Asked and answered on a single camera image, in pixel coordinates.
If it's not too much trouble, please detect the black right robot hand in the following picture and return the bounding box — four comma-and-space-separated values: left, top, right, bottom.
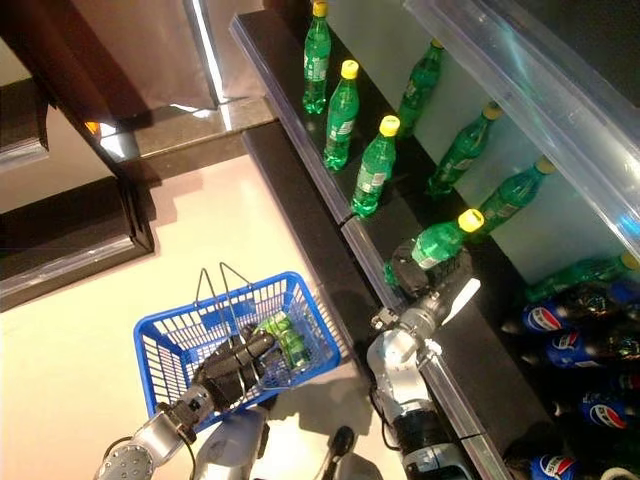
387, 239, 474, 301

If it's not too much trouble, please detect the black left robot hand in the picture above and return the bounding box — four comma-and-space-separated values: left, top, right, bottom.
192, 324, 281, 414

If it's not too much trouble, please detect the green soda bottle yellow cap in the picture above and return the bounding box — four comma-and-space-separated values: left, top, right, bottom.
252, 312, 309, 366
469, 155, 557, 239
302, 0, 332, 115
323, 59, 361, 172
383, 208, 485, 289
350, 114, 401, 219
426, 102, 504, 197
394, 38, 446, 139
524, 251, 640, 304

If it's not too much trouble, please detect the blue plastic shopping basket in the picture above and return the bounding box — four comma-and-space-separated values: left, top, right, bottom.
133, 271, 343, 434

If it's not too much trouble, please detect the metal wire basket handle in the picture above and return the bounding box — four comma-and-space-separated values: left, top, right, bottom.
218, 261, 264, 391
193, 267, 251, 381

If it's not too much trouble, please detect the grey robot body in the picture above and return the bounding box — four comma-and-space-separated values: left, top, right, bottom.
192, 407, 386, 480

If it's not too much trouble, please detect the dark drinks shelf board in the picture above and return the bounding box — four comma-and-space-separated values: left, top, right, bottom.
230, 0, 640, 480

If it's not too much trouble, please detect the dark side shelf rack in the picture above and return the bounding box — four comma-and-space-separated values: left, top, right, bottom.
0, 77, 156, 311

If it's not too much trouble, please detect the white tape roll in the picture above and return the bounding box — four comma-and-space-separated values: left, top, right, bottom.
599, 464, 640, 480

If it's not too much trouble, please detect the silver metal pole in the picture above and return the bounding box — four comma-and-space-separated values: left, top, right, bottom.
182, 0, 234, 109

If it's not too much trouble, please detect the dark high shelf board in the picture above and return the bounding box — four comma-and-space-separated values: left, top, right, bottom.
499, 0, 640, 111

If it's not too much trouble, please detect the dark brown glossy pillar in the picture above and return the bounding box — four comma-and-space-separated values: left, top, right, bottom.
0, 0, 154, 131

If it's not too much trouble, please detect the clear price rail strip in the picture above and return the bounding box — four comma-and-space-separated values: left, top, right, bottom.
402, 0, 640, 261
341, 217, 514, 480
229, 13, 354, 224

